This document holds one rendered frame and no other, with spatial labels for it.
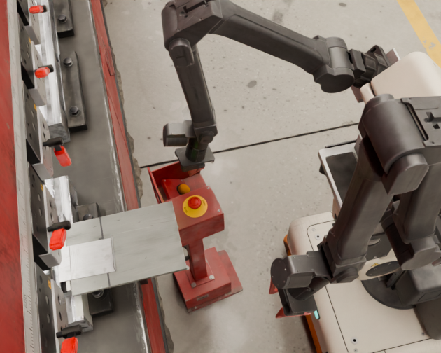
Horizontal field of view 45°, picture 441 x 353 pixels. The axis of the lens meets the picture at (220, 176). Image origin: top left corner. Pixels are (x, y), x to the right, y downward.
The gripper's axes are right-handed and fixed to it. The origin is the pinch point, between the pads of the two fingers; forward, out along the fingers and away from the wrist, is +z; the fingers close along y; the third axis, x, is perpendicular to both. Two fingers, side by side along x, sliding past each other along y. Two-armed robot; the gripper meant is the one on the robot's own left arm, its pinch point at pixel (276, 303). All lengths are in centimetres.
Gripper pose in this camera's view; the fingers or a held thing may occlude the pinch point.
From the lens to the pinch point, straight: 119.9
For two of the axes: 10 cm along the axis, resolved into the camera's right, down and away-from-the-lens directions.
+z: -4.2, 5.5, 7.2
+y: 2.2, 8.4, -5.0
